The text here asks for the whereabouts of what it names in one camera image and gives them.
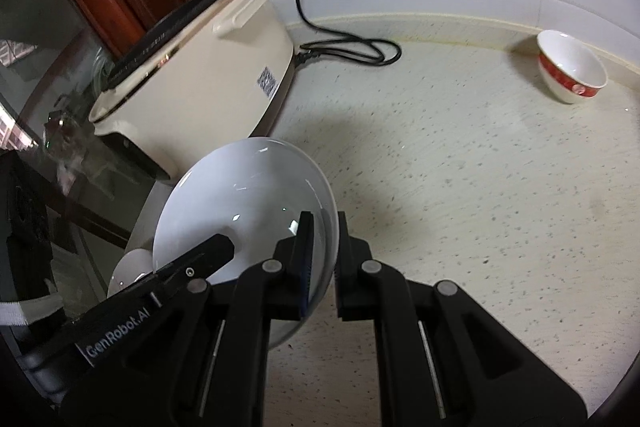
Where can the cream electric cooker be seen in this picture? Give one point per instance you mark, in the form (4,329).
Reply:
(200,97)

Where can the green rim white bowl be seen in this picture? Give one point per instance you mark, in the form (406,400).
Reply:
(240,207)

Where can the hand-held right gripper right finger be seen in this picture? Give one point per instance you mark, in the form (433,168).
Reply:
(339,282)

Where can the glass door pane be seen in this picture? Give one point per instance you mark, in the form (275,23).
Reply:
(45,32)

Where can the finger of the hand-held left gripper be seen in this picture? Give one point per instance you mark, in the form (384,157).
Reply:
(205,259)

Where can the small floral white plate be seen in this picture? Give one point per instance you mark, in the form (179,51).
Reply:
(129,269)

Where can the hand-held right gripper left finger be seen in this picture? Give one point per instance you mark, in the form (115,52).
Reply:
(305,272)

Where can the red band white bowl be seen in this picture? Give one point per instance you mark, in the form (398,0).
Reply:
(565,82)

